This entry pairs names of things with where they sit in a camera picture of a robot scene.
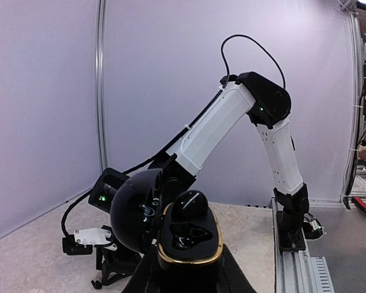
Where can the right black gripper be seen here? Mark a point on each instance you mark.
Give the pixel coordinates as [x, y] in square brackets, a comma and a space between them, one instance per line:
[115, 261]

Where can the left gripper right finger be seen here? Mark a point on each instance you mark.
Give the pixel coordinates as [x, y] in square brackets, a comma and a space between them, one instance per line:
[231, 278]

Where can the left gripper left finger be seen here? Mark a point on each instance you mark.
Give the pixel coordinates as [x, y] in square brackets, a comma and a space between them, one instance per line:
[143, 279]

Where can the black earbud charging case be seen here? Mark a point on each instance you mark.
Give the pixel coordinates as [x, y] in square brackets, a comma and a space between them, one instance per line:
[140, 218]

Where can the black earbud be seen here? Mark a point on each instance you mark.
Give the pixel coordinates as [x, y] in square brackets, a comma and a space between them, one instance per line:
[189, 205]

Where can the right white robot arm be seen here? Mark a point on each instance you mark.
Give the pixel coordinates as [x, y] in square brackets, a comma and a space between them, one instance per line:
[152, 99]

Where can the red black hand tool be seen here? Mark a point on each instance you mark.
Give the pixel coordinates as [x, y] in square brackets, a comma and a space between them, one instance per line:
[359, 203]

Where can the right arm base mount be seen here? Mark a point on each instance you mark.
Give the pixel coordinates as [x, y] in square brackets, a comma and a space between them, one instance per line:
[293, 230]

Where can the right aluminium frame post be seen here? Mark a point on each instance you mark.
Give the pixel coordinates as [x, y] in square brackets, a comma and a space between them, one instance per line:
[350, 9]

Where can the aluminium frame post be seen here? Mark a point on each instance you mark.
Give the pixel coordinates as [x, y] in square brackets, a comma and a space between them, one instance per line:
[350, 9]
[99, 82]

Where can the left aluminium frame post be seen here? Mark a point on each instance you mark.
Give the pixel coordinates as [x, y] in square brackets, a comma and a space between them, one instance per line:
[99, 82]

